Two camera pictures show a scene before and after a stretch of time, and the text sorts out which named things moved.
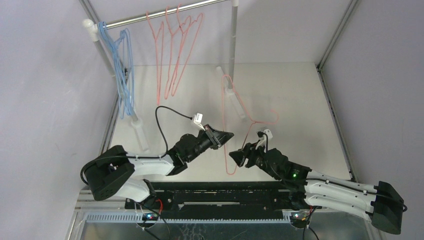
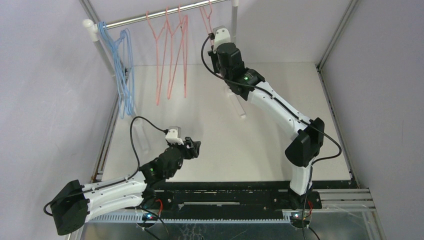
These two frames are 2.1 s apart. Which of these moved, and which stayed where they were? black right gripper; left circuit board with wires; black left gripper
Moved: black right gripper; black left gripper
Stayed: left circuit board with wires
